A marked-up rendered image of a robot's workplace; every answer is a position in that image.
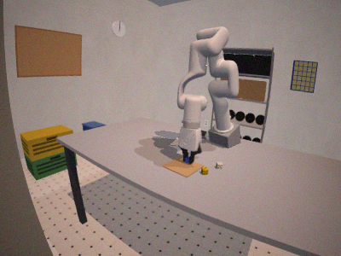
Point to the white die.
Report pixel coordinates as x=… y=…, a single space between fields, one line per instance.
x=219 y=165

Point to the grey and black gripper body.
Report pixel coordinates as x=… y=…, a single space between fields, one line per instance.
x=189 y=138

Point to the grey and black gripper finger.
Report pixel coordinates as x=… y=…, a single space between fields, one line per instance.
x=191 y=158
x=185 y=153

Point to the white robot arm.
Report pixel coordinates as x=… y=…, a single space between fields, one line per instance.
x=209 y=46

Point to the orange mat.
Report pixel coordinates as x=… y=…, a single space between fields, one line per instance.
x=182 y=168

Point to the yellow die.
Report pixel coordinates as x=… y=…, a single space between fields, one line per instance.
x=204 y=170

